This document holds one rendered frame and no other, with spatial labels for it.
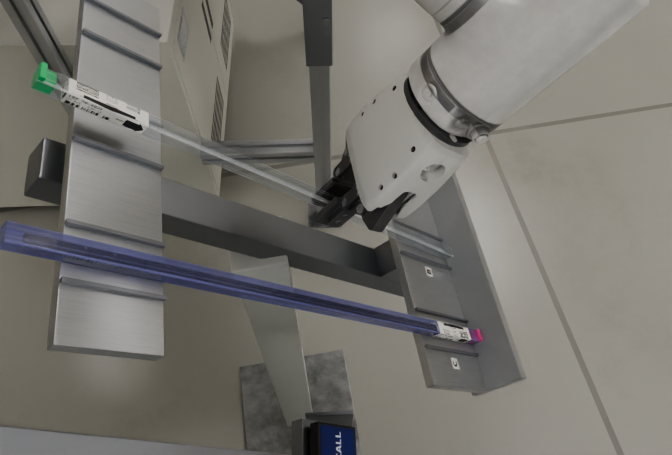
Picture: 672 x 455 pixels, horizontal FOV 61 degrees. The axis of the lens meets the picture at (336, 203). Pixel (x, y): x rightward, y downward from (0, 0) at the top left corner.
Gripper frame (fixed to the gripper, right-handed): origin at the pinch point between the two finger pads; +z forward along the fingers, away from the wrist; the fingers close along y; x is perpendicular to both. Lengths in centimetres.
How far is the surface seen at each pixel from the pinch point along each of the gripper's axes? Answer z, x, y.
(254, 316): 21.5, -2.1, -3.0
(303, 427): 10.4, 0.4, -18.9
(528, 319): 42, -93, 12
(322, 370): 72, -49, 8
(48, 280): 112, 5, 44
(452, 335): 3.2, -15.5, -11.7
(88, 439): 9.5, 19.9, -19.4
